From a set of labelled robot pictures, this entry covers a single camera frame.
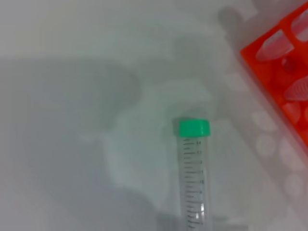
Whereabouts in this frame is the clear tube with green cap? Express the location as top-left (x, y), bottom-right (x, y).
top-left (179, 119), bottom-right (211, 231)

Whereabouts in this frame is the orange test tube rack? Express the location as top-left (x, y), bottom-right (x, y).
top-left (240, 2), bottom-right (308, 154)

